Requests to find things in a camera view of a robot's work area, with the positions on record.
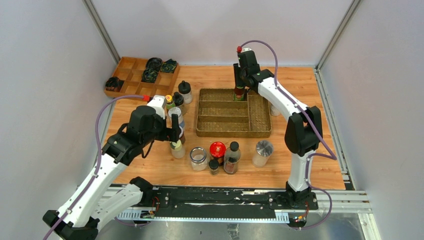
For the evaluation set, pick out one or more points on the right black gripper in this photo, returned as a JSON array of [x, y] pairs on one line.
[[237, 69]]

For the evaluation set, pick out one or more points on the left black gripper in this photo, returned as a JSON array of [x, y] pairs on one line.
[[169, 134]]

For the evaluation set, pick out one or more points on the yellow cap chili sauce bottle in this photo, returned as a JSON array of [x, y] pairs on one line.
[[239, 93]]

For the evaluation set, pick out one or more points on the red cap sauce bottle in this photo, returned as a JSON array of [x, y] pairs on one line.
[[217, 152]]

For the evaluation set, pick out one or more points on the tall black cap oil bottle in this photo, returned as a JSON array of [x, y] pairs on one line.
[[231, 158]]

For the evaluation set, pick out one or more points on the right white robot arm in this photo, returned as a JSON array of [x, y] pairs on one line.
[[304, 124]]

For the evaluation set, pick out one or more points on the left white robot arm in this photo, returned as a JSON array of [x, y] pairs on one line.
[[82, 217]]

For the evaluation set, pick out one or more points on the pale green cap shaker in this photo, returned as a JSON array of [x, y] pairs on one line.
[[177, 149]]

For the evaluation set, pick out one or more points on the silver lid salt jar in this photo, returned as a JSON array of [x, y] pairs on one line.
[[176, 111]]

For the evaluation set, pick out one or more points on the yellow cap green bottle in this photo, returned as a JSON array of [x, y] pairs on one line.
[[169, 102]]

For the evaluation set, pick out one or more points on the small black cap bottle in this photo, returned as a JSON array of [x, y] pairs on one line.
[[179, 102]]

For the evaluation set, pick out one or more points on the open glass jar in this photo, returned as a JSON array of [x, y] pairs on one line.
[[198, 159]]

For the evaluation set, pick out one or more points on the woven divided basket tray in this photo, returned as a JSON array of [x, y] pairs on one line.
[[219, 115]]

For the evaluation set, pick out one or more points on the black cap shaker bottle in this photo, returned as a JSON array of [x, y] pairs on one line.
[[184, 88]]

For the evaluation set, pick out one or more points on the right black cap shaker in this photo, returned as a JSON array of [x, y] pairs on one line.
[[273, 110]]

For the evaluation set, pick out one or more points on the small black cap spice jar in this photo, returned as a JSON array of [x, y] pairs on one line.
[[214, 167]]

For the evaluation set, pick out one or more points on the wooden compartment organizer box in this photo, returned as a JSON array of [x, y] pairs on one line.
[[142, 76]]

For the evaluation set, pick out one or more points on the steel lid glass jar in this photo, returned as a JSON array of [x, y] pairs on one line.
[[263, 150]]

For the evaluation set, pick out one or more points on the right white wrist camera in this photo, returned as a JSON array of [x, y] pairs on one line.
[[247, 49]]

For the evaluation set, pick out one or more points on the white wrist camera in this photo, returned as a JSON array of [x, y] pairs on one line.
[[158, 102], [247, 49]]

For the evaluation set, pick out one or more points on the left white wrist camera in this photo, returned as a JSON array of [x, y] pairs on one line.
[[158, 102]]

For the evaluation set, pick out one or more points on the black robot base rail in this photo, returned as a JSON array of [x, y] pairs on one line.
[[221, 205]]

